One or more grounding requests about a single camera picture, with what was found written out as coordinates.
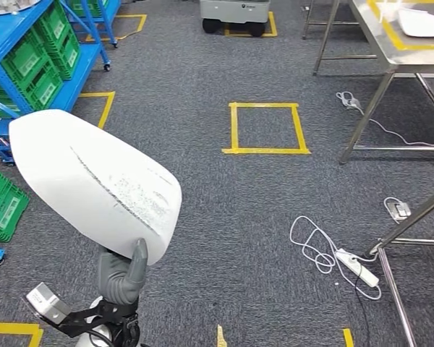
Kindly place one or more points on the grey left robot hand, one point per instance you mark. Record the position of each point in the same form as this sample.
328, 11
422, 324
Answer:
121, 282

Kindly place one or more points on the white curved panel part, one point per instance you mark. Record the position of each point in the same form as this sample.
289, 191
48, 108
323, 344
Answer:
79, 177
423, 24

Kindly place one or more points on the stainless steel workbench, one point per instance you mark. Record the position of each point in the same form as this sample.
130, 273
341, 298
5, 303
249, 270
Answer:
394, 60

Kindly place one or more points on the yellow workbench tape outline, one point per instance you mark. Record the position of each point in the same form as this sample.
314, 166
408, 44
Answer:
394, 38

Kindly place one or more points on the yellow floor tape outline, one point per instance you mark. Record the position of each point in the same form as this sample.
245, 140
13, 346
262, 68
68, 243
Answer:
11, 328
348, 339

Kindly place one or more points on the grey wheeled cart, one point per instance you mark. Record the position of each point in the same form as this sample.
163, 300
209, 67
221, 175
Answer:
235, 12

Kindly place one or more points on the white power strip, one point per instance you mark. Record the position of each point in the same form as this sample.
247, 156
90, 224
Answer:
358, 268

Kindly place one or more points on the grey metal parts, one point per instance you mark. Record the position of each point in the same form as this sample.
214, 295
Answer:
7, 6

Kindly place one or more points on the grey power adapter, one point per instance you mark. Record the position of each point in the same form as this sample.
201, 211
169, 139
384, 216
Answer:
401, 210

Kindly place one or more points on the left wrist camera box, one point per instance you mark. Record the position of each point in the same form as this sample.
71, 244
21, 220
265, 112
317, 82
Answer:
45, 301

